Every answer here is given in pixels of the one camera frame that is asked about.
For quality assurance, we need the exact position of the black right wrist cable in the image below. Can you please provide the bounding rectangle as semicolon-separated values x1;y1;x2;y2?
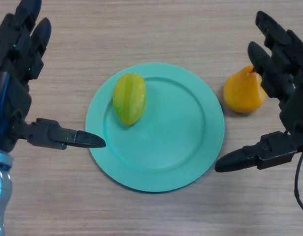
293;152;303;214

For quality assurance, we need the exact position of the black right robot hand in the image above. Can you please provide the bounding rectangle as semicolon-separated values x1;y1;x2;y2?
214;10;303;173

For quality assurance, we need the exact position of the yellow green starfruit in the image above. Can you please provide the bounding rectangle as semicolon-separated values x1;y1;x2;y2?
112;72;147;127

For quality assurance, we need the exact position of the orange yellow pear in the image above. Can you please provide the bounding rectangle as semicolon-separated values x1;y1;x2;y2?
223;65;267;114

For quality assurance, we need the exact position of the green round plate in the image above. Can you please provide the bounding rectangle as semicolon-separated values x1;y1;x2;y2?
85;62;225;193

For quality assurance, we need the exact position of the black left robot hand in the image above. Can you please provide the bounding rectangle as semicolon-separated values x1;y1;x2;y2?
0;0;107;152

